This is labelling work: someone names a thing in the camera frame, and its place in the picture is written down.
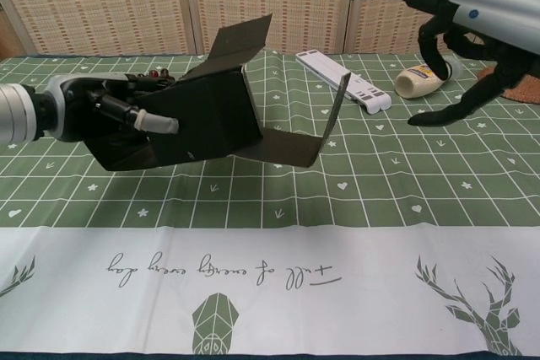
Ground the round woven rattan coaster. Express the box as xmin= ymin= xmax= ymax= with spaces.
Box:
xmin=476 ymin=67 xmax=540 ymax=105

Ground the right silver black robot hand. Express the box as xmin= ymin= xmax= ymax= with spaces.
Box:
xmin=349 ymin=0 xmax=540 ymax=127

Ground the green checked tablecloth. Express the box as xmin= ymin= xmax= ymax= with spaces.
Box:
xmin=0 ymin=51 xmax=540 ymax=360

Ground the black cardboard folding box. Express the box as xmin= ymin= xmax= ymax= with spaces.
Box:
xmin=83 ymin=13 xmax=352 ymax=172

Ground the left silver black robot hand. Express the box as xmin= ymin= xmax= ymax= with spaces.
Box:
xmin=41 ymin=73 xmax=181 ymax=144

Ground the white folding laptop stand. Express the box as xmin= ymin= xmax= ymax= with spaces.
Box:
xmin=294 ymin=50 xmax=392 ymax=116

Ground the cream mayonnaise squeeze bottle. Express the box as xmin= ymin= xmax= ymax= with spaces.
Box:
xmin=394 ymin=60 xmax=464 ymax=100

